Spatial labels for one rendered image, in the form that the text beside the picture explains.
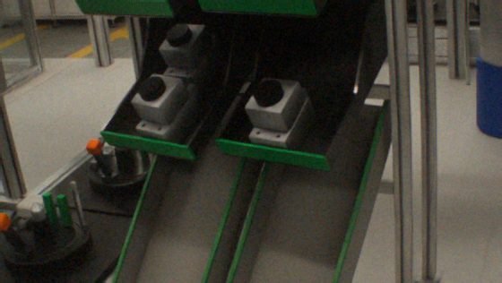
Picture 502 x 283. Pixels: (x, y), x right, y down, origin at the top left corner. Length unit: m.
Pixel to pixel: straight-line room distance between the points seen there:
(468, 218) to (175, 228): 0.56
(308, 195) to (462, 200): 0.52
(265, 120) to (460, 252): 0.55
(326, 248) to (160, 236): 0.22
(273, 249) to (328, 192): 0.09
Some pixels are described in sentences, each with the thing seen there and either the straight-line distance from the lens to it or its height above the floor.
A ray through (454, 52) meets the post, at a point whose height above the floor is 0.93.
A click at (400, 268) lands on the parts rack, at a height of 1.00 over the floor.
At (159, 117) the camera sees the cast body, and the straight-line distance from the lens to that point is 0.83.
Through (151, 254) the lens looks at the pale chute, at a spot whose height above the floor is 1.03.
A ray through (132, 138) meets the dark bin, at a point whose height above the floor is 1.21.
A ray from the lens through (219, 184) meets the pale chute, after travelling 0.95.
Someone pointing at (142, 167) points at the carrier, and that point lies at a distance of 1.30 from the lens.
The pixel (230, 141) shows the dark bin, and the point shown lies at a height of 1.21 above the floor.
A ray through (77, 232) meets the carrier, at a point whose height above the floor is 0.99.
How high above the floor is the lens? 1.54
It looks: 24 degrees down
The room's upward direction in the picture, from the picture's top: 7 degrees counter-clockwise
